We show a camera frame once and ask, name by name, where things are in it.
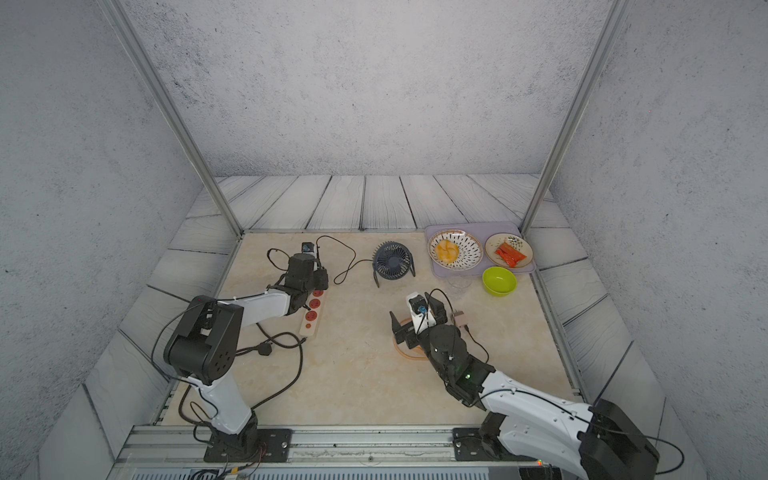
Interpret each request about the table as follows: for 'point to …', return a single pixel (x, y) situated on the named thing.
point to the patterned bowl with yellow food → (455, 250)
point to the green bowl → (499, 281)
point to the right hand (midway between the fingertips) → (410, 305)
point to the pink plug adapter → (460, 318)
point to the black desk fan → (392, 260)
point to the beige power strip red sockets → (314, 302)
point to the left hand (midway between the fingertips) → (325, 270)
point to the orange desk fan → (416, 352)
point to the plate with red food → (509, 250)
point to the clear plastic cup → (457, 285)
